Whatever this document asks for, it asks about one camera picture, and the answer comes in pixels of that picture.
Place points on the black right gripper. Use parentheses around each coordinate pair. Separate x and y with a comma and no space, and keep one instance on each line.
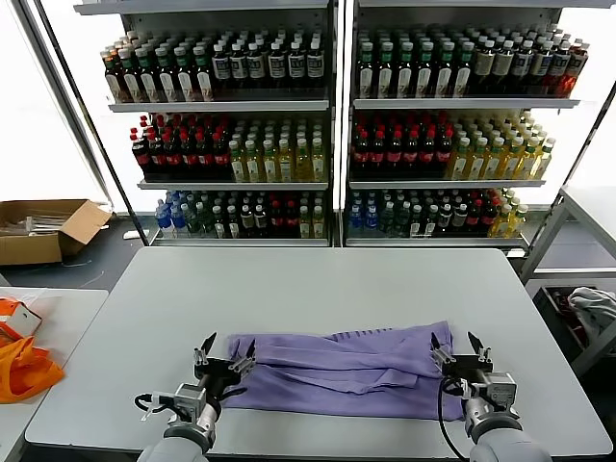
(464,366)

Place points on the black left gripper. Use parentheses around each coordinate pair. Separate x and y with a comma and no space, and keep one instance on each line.
(216,373)

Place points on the purple T-shirt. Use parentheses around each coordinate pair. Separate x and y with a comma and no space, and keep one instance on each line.
(337,366)

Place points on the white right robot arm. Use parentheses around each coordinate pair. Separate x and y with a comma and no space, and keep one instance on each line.
(491,423)

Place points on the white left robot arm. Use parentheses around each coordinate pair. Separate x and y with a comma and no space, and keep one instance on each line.
(192,423)

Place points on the black plastic crate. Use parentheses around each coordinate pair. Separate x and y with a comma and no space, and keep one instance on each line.
(544,300)

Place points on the red packages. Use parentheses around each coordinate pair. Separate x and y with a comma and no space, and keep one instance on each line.
(560,300)

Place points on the small dark bottle white cap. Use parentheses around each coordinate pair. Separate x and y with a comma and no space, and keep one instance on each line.
(260,221)
(415,222)
(247,221)
(444,220)
(233,223)
(458,220)
(429,222)
(218,223)

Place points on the green drink bottle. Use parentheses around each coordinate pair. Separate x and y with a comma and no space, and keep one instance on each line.
(192,222)
(402,220)
(205,222)
(386,220)

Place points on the yellow drink bottle white cap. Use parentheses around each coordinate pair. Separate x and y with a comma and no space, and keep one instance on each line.
(303,223)
(301,167)
(500,223)
(252,167)
(285,167)
(317,223)
(460,164)
(543,162)
(511,164)
(236,167)
(495,164)
(269,167)
(318,167)
(516,222)
(528,164)
(477,164)

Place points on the cola bottle red cap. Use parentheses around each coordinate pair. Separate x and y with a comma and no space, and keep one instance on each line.
(487,217)
(474,217)
(186,157)
(290,220)
(361,155)
(201,157)
(410,155)
(275,220)
(219,157)
(394,155)
(169,157)
(377,155)
(427,155)
(138,157)
(154,157)
(444,155)

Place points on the grey white crumpled cloth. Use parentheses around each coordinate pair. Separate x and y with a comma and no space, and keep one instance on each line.
(594,303)

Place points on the blue drink bottle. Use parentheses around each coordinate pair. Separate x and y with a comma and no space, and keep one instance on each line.
(370,220)
(355,220)
(177,220)
(162,220)

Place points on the small white floor object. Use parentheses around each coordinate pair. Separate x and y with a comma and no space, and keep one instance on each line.
(130,237)

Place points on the grey metal side table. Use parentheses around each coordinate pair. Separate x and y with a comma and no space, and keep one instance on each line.
(552,226)

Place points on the open cardboard box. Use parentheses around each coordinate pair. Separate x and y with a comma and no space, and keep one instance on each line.
(72,232)

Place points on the orange cloth bag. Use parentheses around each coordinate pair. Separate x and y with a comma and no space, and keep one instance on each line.
(29,375)

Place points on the orange white carton box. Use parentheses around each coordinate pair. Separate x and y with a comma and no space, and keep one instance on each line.
(24,318)

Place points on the black metal pole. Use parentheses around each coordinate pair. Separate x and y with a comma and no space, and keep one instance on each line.
(572,171)
(96,133)

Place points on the white plastic packing pieces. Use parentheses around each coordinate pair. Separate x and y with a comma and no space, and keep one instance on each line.
(38,226)

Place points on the grey metal shelving unit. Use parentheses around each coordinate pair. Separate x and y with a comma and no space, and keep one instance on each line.
(216,107)
(457,104)

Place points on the dark bottle green white label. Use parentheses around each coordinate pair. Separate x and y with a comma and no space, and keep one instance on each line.
(425,73)
(463,73)
(183,80)
(366,73)
(444,73)
(385,73)
(144,80)
(202,80)
(404,73)
(128,80)
(163,80)

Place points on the dark bottle beige label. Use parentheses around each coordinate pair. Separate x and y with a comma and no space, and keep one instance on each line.
(503,68)
(483,68)

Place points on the dark bottle white square label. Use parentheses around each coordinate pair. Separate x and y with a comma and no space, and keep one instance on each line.
(276,67)
(295,67)
(255,68)
(220,68)
(238,68)
(314,67)

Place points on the dark bottle navy label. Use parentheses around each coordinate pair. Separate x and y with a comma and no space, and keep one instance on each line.
(541,68)
(558,70)
(522,68)

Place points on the amber drink bottle white cap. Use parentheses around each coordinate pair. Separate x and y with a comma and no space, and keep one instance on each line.
(111,80)

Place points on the red drink bottle white cap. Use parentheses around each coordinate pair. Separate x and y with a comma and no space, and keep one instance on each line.
(574,73)

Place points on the grey metal pole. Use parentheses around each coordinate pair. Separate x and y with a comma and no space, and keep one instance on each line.
(63,96)

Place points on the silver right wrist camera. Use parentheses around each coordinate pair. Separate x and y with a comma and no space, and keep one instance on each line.
(500,387)

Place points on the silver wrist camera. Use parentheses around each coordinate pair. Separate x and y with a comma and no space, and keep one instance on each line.
(190,395)
(500,387)

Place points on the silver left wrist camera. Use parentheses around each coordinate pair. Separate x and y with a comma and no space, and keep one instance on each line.
(190,395)

